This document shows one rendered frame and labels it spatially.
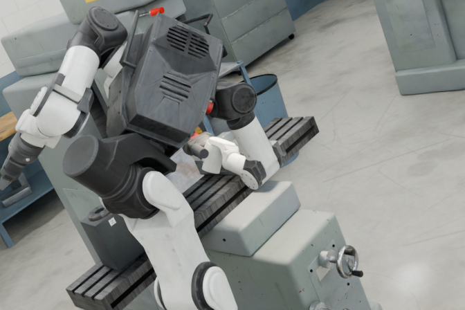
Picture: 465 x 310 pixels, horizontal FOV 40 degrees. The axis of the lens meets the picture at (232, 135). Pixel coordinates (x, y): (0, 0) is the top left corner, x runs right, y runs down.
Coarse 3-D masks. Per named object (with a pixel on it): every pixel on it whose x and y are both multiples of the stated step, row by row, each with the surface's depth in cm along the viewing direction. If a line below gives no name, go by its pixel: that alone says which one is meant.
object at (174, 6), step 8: (160, 0) 220; (168, 0) 223; (176, 0) 225; (136, 8) 214; (144, 8) 216; (152, 8) 218; (168, 8) 223; (176, 8) 225; (184, 8) 228; (120, 16) 216; (128, 16) 213; (152, 16) 218; (168, 16) 223; (176, 16) 226; (128, 24) 216; (144, 24) 216; (128, 32) 218; (136, 32) 215
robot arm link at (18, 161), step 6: (12, 138) 186; (12, 144) 184; (12, 150) 184; (12, 156) 185; (18, 156) 184; (24, 156) 184; (30, 156) 184; (36, 156) 186; (6, 162) 189; (12, 162) 187; (18, 162) 188; (24, 162) 186; (30, 162) 187; (6, 168) 188; (12, 168) 188; (18, 168) 188; (6, 174) 188; (12, 174) 189; (18, 174) 190; (6, 180) 189; (12, 180) 190
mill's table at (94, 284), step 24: (288, 120) 285; (312, 120) 278; (288, 144) 267; (192, 192) 255; (216, 192) 246; (240, 192) 247; (216, 216) 238; (96, 264) 228; (144, 264) 215; (72, 288) 219; (96, 288) 212; (120, 288) 209; (144, 288) 215
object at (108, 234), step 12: (96, 216) 214; (108, 216) 214; (120, 216) 216; (84, 228) 219; (96, 228) 211; (108, 228) 213; (120, 228) 216; (96, 240) 217; (108, 240) 214; (120, 240) 216; (132, 240) 219; (96, 252) 223; (108, 252) 214; (120, 252) 217; (132, 252) 219; (108, 264) 221; (120, 264) 217
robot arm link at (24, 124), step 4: (24, 112) 177; (28, 112) 174; (24, 116) 173; (28, 116) 172; (32, 116) 172; (20, 120) 176; (24, 120) 172; (28, 120) 172; (32, 120) 171; (20, 124) 173; (24, 124) 172; (28, 124) 172; (16, 128) 177; (20, 128) 172; (24, 128) 172; (28, 128) 171; (20, 132) 179; (24, 132) 174; (28, 132) 172; (32, 132) 171; (36, 136) 172
